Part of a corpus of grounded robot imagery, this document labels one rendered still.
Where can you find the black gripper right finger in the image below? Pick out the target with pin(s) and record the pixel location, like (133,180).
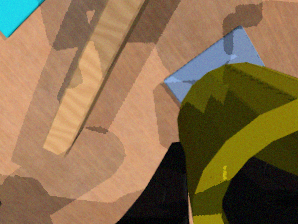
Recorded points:
(261,194)

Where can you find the brown rectangular block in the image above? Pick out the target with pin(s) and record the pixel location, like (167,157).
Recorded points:
(114,26)

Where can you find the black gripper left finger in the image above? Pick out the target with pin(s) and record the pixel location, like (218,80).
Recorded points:
(165,198)

